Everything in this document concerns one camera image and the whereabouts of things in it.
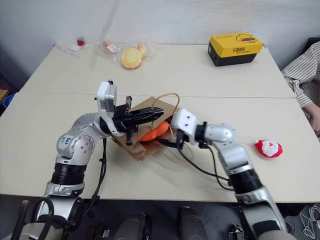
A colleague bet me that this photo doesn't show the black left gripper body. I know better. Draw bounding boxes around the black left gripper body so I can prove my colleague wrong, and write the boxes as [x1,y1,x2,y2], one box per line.
[111,95,140,147]

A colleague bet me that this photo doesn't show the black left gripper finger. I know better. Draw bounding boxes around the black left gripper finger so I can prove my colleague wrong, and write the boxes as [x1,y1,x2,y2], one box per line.
[130,114,164,126]
[130,106,165,119]

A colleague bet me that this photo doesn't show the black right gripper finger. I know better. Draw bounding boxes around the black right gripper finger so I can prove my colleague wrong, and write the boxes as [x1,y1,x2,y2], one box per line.
[157,139,178,149]

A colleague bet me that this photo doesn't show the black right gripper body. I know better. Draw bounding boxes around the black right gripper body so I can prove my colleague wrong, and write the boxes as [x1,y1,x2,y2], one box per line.
[174,130,188,151]

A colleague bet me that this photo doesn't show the orange carrot plush toy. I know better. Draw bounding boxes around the orange carrot plush toy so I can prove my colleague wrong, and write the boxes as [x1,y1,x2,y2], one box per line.
[138,121,169,143]

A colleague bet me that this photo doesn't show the brown paper bag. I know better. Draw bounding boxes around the brown paper bag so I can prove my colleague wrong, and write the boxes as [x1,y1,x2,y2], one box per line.
[109,92,194,166]

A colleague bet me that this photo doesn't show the yellow round plush toy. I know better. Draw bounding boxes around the yellow round plush toy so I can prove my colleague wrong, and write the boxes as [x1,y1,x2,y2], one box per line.
[120,47,144,70]

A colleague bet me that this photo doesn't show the clear plastic bag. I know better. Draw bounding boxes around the clear plastic bag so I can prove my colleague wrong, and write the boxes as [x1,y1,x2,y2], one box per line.
[95,38,125,66]
[119,36,159,70]

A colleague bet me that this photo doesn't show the peach round plush toy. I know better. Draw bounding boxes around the peach round plush toy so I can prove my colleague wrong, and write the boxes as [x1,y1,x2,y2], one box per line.
[136,42,149,55]

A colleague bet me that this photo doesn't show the small plastic bag red item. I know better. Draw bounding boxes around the small plastic bag red item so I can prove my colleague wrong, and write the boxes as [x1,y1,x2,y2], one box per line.
[51,41,76,56]

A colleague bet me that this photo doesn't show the red santa plush toy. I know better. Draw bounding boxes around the red santa plush toy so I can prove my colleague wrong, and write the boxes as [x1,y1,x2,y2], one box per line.
[254,139,284,159]

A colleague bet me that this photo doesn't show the dark rounded shape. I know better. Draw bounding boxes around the dark rounded shape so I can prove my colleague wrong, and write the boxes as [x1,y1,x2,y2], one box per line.
[116,212,152,240]
[176,206,209,240]

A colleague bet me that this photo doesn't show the yellow black duck box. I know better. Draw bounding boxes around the yellow black duck box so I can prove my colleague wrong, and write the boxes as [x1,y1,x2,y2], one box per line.
[207,31,265,68]

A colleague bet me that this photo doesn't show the blue bin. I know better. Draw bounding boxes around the blue bin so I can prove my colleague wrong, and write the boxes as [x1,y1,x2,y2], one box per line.
[2,92,19,109]

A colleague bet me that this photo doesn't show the person in striped shirt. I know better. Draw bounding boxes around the person in striped shirt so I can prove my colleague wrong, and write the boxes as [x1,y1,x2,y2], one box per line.
[280,40,320,139]

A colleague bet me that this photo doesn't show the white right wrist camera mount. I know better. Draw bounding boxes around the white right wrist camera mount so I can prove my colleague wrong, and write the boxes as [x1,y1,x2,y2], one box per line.
[170,108,200,145]

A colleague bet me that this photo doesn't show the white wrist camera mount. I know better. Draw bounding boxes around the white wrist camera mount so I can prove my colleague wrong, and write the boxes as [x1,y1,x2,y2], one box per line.
[95,80,118,131]
[170,108,200,145]

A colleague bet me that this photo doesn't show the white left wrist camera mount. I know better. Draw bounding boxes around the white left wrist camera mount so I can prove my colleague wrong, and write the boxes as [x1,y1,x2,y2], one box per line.
[95,80,118,131]

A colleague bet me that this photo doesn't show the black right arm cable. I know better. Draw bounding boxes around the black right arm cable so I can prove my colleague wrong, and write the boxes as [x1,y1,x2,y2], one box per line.
[174,142,236,192]

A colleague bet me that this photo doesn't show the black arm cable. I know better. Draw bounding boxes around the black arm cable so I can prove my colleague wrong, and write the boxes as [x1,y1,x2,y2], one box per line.
[174,142,236,192]
[81,136,109,221]

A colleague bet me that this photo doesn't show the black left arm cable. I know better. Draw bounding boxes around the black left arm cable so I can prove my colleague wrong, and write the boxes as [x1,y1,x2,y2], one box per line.
[81,136,109,221]

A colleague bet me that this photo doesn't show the white cable bundle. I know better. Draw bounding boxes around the white cable bundle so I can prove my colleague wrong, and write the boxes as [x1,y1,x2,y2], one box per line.
[284,204,320,240]

